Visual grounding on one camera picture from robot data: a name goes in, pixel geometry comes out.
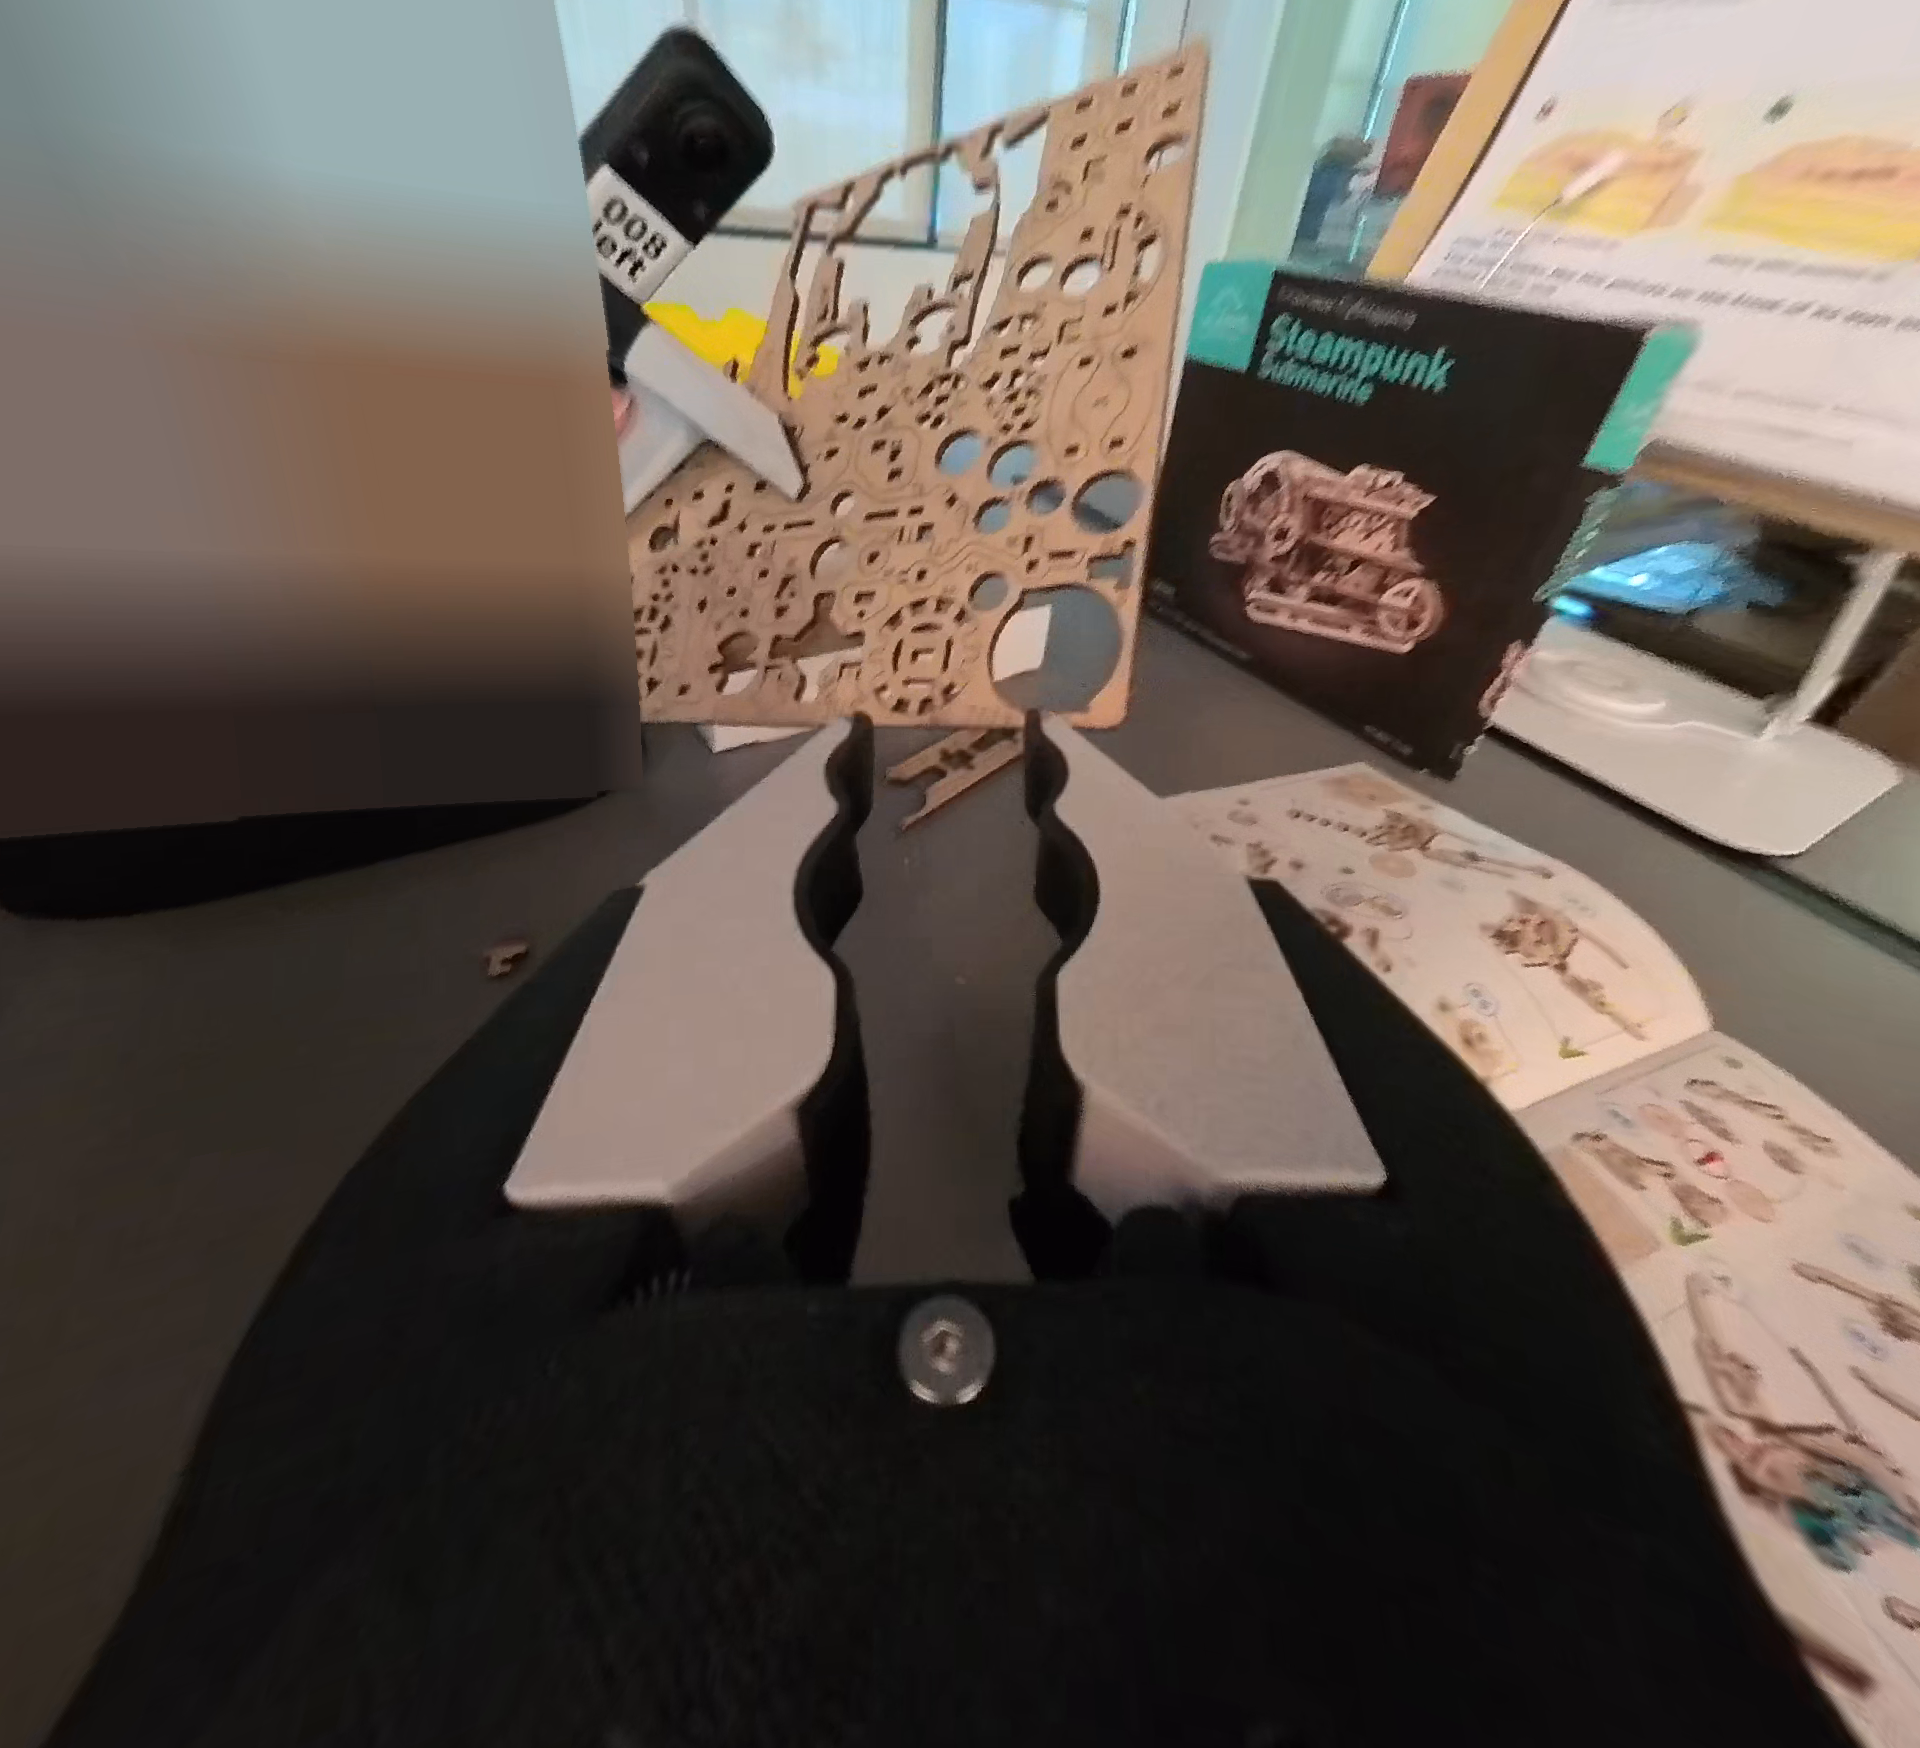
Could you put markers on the dark rounded object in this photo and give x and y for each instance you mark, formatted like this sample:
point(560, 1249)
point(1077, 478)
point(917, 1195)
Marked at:
point(226, 865)

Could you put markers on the black model kit box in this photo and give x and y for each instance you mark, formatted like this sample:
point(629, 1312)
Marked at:
point(1349, 668)

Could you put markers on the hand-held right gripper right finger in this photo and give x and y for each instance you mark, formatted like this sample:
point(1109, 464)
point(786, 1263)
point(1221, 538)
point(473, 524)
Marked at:
point(1198, 1028)

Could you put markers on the large wooden parts sheet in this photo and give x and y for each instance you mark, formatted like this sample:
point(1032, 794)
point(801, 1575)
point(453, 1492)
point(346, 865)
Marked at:
point(901, 548)

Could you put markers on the large printed instruction page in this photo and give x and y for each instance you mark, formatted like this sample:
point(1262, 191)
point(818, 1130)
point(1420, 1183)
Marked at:
point(1769, 52)

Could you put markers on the small wooden part strip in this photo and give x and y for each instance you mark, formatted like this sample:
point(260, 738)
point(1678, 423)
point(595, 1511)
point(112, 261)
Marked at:
point(959, 769)

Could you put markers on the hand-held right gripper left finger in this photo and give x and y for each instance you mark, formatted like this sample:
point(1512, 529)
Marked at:
point(690, 1028)

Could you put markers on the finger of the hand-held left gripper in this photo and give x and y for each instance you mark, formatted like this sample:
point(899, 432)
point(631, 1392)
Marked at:
point(659, 451)
point(720, 412)

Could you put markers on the small wooden scrap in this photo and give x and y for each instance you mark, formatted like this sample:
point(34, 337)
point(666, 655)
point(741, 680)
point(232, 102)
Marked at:
point(504, 957)

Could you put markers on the illustrated instruction booklet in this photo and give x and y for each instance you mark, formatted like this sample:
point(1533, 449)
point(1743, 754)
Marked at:
point(1575, 968)

